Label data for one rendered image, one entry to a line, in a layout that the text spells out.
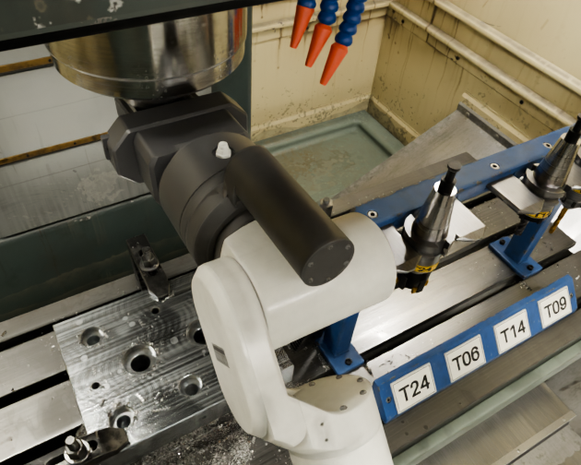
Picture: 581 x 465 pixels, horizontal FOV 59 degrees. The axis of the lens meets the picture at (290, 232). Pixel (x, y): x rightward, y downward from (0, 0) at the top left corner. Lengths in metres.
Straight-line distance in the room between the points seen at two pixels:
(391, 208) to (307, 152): 1.12
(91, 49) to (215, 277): 0.19
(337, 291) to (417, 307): 0.69
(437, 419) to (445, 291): 0.26
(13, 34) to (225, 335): 0.18
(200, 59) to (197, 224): 0.12
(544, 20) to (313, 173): 0.77
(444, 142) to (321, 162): 0.42
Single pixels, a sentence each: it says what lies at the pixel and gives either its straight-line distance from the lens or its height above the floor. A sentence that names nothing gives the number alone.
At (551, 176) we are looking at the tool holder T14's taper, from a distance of 0.79.
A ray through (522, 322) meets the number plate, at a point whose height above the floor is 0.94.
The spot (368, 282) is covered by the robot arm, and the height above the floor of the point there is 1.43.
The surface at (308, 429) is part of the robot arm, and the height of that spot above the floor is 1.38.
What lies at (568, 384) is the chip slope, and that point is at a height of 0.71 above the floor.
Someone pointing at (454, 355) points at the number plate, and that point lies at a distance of 0.90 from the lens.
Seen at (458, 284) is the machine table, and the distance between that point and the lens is 1.06.
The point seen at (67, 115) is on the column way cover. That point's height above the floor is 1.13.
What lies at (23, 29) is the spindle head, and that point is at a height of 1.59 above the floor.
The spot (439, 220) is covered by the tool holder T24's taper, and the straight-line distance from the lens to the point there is 0.63.
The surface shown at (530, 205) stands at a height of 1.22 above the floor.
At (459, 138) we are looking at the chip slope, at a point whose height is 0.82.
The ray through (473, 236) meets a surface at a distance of 0.69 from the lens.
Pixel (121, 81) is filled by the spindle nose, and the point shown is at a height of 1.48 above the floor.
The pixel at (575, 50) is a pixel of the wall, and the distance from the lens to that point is 1.38.
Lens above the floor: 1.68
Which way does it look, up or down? 47 degrees down
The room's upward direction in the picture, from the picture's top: 6 degrees clockwise
